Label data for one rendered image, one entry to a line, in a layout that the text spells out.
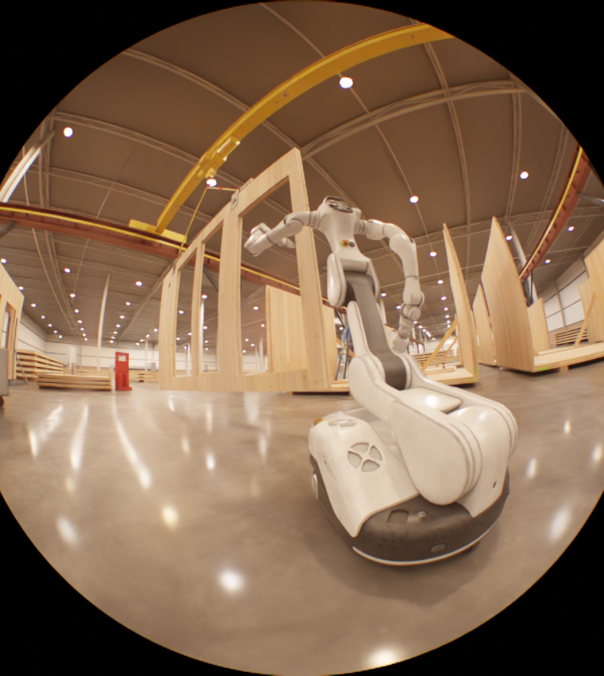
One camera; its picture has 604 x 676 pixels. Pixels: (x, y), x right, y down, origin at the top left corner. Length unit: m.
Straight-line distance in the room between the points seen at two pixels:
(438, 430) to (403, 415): 0.12
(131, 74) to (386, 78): 9.81
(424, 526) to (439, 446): 0.17
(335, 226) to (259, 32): 9.76
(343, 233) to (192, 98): 10.71
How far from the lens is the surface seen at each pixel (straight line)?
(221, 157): 6.32
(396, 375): 0.76
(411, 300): 0.98
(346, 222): 1.16
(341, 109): 11.45
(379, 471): 0.58
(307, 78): 5.71
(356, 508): 0.54
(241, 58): 10.59
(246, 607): 0.62
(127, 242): 9.25
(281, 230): 1.22
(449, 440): 0.46
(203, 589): 0.67
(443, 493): 0.51
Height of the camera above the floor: 0.52
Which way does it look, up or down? 9 degrees up
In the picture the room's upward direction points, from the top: 3 degrees counter-clockwise
